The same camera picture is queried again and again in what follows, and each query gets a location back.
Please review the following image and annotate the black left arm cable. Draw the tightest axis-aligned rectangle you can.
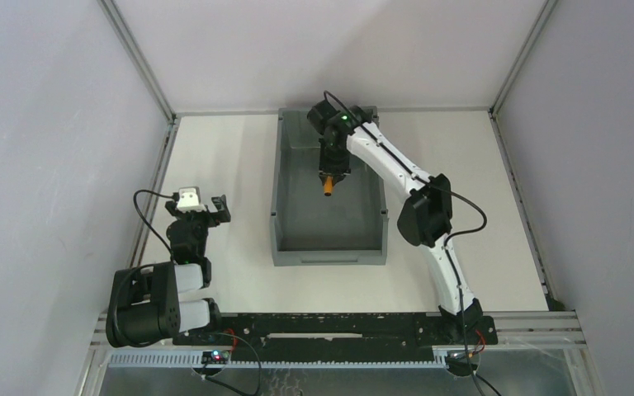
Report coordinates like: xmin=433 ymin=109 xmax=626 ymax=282
xmin=132 ymin=189 xmax=182 ymax=258

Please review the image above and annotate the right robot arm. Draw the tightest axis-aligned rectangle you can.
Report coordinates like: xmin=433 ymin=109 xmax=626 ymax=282
xmin=307 ymin=101 xmax=483 ymax=344

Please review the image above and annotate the grey slotted cable duct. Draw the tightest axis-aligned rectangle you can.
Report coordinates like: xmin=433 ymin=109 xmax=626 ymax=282
xmin=108 ymin=350 xmax=448 ymax=369

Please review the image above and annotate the small circuit board with leds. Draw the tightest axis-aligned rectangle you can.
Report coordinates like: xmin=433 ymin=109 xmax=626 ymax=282
xmin=201 ymin=350 xmax=231 ymax=365

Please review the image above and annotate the left aluminium frame profile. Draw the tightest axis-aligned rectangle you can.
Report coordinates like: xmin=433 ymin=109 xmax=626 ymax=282
xmin=97 ymin=0 xmax=180 ymax=269

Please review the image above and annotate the black cable at front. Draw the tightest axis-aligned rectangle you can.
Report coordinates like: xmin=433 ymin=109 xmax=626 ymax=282
xmin=191 ymin=332 xmax=263 ymax=396

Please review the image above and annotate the grey plastic storage bin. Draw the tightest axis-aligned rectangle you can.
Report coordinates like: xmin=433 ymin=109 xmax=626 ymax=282
xmin=269 ymin=107 xmax=389 ymax=266

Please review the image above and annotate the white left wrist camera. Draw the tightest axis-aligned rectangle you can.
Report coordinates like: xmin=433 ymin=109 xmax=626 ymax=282
xmin=175 ymin=186 xmax=206 ymax=213

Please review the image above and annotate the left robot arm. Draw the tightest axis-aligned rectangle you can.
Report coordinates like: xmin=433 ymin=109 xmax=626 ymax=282
xmin=106 ymin=190 xmax=231 ymax=348

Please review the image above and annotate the orange handled screwdriver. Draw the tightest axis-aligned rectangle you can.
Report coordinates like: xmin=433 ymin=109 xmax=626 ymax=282
xmin=323 ymin=175 xmax=334 ymax=196

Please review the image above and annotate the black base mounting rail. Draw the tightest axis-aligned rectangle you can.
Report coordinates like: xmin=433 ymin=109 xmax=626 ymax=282
xmin=173 ymin=312 xmax=499 ymax=362

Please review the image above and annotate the aluminium frame front rail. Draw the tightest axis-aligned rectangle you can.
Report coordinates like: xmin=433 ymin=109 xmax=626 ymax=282
xmin=112 ymin=312 xmax=586 ymax=368

